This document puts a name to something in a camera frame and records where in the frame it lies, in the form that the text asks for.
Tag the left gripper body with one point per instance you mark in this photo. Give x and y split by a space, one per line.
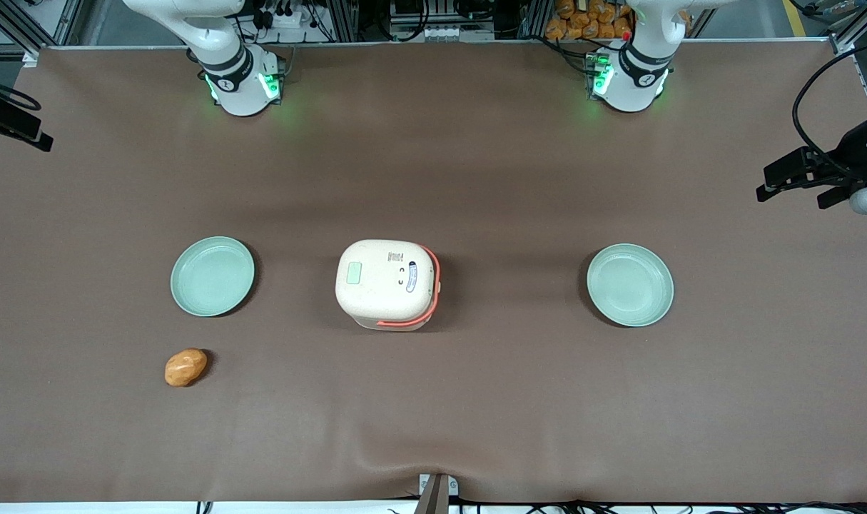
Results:
851 151

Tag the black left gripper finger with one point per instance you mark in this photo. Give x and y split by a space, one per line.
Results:
790 168
833 197

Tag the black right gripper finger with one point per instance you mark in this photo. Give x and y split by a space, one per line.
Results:
37 138

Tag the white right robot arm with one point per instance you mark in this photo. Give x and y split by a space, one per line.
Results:
227 53

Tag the pale green round plate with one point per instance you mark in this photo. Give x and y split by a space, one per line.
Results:
213 276
630 285

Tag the bag of orange bread rolls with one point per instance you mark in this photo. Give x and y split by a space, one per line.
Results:
590 18

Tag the orange-brown bread roll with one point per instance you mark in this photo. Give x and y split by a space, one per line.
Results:
185 367

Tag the white power strip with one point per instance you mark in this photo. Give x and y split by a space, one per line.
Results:
288 14

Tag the brown table mat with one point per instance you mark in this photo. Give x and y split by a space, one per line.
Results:
476 400

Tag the aluminium frame post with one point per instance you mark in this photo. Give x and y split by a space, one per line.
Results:
19 25
858 25

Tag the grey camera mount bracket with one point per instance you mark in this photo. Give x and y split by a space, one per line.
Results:
434 494

